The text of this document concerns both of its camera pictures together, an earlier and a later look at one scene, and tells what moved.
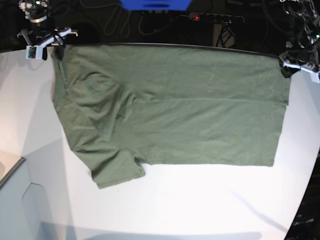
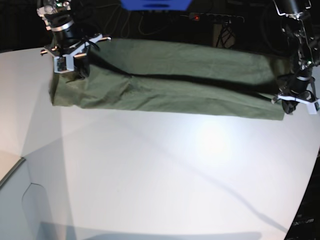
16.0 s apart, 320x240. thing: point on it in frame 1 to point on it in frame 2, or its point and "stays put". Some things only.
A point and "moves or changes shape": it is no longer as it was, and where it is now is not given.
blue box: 156,5 stays put
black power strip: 216,18 stays put
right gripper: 303,54 to 298,83
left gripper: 41,31 to 65,35
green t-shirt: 166,104 moves or changes shape
